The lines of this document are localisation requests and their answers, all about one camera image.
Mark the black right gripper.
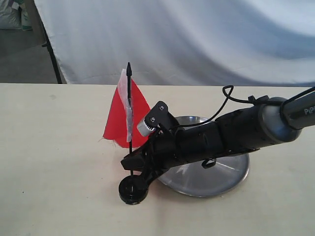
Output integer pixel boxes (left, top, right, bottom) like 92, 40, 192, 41
121, 120, 219, 190

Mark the red and white flag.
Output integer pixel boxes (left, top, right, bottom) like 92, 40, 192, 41
102, 62, 150, 151

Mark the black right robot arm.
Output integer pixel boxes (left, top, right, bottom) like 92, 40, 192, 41
119, 88, 315, 195

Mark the round black flag base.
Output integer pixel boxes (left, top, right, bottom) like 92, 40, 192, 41
118, 175, 148, 205

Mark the round metal plate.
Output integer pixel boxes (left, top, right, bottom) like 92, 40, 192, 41
156, 116, 250, 198

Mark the white backdrop cloth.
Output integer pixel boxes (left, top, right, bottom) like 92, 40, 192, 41
35, 0, 315, 87

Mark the black backdrop stand pole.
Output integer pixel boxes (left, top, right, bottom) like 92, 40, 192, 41
35, 6, 63, 84

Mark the green printed sack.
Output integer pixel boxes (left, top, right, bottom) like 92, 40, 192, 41
20, 3, 32, 31

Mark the white sack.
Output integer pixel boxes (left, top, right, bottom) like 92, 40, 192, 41
0, 0, 24, 30

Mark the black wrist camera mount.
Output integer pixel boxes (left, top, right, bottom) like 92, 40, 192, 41
137, 101, 179, 137

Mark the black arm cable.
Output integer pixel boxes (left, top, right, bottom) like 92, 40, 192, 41
177, 85, 271, 128

